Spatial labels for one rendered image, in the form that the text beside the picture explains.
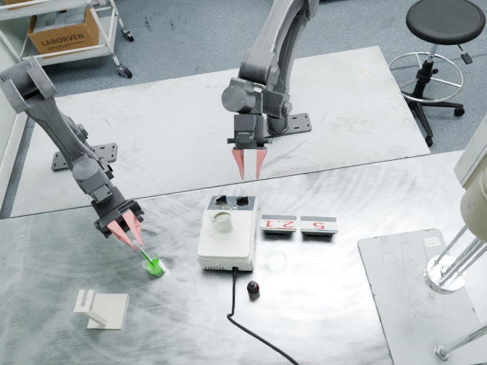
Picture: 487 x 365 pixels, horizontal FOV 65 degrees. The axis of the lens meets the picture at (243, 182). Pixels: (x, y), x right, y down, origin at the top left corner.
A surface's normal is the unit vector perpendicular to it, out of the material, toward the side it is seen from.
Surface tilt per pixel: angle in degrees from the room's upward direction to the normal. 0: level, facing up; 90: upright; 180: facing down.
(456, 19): 2
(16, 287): 0
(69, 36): 91
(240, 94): 42
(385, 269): 0
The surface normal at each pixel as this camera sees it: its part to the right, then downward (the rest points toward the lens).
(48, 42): 0.15, 0.83
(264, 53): -0.23, -0.29
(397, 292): -0.11, -0.55
